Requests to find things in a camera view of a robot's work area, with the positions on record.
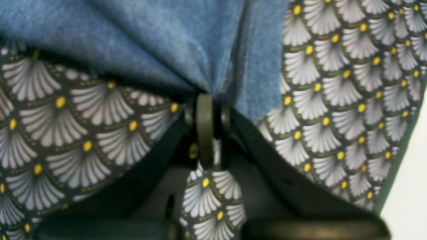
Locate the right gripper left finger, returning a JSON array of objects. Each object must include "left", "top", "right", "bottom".
[{"left": 33, "top": 94, "right": 215, "bottom": 240}]

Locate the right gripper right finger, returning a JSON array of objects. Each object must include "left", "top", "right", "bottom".
[{"left": 217, "top": 104, "right": 391, "bottom": 240}]

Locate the blue T-shirt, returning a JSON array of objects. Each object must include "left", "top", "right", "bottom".
[{"left": 1, "top": 0, "right": 290, "bottom": 122}]

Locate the white plastic bin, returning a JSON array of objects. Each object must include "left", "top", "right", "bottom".
[{"left": 381, "top": 103, "right": 427, "bottom": 240}]

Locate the fan-patterned table cloth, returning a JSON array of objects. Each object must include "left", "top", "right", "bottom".
[{"left": 1, "top": 0, "right": 426, "bottom": 240}]

